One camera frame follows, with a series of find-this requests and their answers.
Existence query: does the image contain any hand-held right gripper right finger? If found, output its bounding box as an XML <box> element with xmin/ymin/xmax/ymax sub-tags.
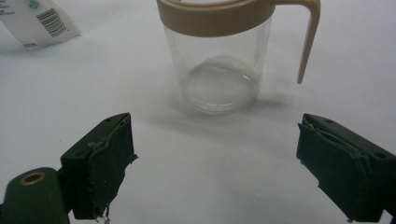
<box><xmin>296</xmin><ymin>113</ymin><xmax>396</xmax><ymax>223</ymax></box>

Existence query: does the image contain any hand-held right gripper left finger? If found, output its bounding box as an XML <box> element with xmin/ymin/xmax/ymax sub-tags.
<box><xmin>60</xmin><ymin>112</ymin><xmax>138</xmax><ymax>222</ymax></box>

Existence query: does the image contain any clear cup with beige lid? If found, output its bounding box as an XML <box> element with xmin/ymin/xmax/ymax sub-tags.
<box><xmin>156</xmin><ymin>0</ymin><xmax>321</xmax><ymax>116</ymax></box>

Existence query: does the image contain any white table mat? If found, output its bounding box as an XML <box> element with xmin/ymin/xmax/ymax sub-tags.
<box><xmin>0</xmin><ymin>0</ymin><xmax>396</xmax><ymax>224</ymax></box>

